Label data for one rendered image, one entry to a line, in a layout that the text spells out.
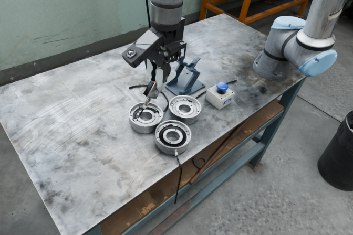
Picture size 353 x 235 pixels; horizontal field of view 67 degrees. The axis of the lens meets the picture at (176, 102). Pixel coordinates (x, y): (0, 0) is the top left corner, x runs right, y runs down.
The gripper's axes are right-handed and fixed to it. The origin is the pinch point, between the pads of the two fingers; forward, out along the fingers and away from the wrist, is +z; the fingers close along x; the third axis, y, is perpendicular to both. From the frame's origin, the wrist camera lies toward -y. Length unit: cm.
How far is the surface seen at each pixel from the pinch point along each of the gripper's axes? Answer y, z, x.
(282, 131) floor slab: 117, 94, -13
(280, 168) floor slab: 88, 93, -29
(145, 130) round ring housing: -6.6, 11.0, -4.4
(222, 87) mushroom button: 22.6, 5.9, -8.6
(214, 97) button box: 20.2, 9.8, -7.7
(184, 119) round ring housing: 5.1, 9.8, -8.8
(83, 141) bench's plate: -21.9, 13.1, 4.7
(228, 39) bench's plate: 62, 13, 19
